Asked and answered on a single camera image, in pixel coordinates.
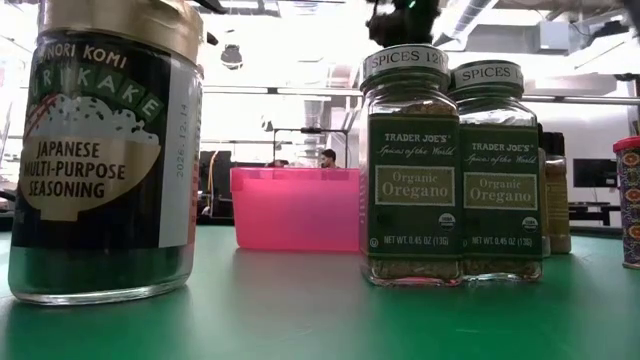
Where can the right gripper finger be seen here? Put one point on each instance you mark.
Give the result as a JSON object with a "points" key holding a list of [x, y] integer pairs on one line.
{"points": [[417, 34], [384, 35]]}

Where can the organic oregano glass jar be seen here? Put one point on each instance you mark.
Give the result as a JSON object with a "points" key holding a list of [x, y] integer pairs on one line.
{"points": [[412, 200], [500, 200]]}

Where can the black-lid spice jar gold label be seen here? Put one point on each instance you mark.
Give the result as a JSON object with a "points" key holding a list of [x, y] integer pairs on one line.
{"points": [[557, 200]]}

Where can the furikake seasoning jar gold lid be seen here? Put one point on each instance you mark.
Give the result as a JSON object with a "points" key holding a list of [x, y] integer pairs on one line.
{"points": [[100, 175]]}

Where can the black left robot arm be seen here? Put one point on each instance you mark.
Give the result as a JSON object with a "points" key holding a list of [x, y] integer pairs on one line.
{"points": [[210, 5]]}

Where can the person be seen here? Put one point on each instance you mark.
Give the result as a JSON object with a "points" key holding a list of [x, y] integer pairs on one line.
{"points": [[328, 158], [277, 163]]}

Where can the pink translucent plastic bin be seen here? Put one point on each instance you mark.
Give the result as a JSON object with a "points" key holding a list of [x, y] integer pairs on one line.
{"points": [[295, 210]]}

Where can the black low bench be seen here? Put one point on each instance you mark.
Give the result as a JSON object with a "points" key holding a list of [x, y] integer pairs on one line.
{"points": [[592, 206]]}

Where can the smoked paprika tin red lid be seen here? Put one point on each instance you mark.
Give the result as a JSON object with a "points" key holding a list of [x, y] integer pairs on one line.
{"points": [[630, 210]]}

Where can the silver diagonal ceiling duct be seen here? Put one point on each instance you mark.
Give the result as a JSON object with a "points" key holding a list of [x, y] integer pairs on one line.
{"points": [[465, 20]]}

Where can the ceiling light rail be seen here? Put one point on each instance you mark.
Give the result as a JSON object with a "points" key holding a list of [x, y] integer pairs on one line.
{"points": [[300, 91]]}

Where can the black ceiling camera device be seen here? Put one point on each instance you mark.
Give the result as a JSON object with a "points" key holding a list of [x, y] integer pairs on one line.
{"points": [[231, 56]]}

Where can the small black wall monitor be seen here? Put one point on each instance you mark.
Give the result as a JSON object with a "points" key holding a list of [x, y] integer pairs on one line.
{"points": [[595, 172]]}

